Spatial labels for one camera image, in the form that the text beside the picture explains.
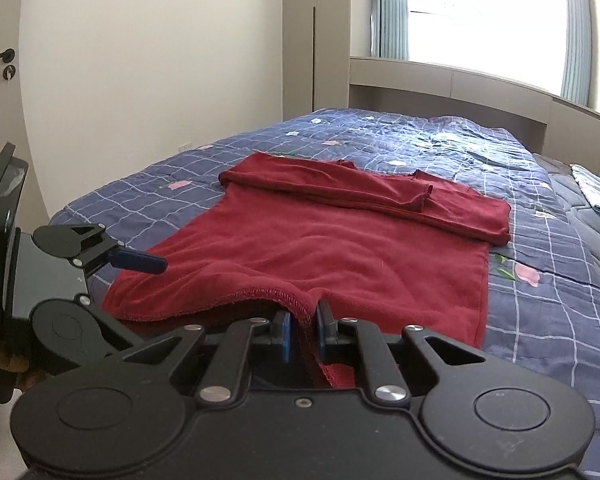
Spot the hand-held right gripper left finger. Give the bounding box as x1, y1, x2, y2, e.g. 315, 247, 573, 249
122, 310, 294, 408

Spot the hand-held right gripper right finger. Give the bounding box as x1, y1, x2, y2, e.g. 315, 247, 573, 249
316, 300, 487, 407

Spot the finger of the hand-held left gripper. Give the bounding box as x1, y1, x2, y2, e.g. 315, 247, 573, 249
32, 223, 169, 276

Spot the red long-sleeve shirt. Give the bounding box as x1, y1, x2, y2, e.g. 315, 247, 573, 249
102, 152, 512, 391

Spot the person's left hand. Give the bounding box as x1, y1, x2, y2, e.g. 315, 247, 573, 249
0, 342, 49, 391

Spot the white door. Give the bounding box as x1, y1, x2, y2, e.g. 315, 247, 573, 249
0, 0, 48, 233

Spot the blue checked floral quilt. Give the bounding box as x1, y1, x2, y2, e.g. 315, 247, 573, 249
47, 107, 600, 480

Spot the beige window cabinet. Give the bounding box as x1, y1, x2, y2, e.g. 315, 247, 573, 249
349, 56, 600, 158

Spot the grey quilted mattress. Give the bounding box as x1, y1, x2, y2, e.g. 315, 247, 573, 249
532, 155, 600, 281

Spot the beige wardrobe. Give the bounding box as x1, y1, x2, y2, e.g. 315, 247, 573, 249
282, 0, 352, 122

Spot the light blue striped cloth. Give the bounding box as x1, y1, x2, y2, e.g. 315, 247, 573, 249
570, 164, 600, 222

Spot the blue curtain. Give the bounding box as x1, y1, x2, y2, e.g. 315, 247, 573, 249
370, 0, 414, 61
560, 0, 594, 107

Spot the window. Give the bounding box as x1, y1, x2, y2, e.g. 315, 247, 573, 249
405, 0, 569, 97

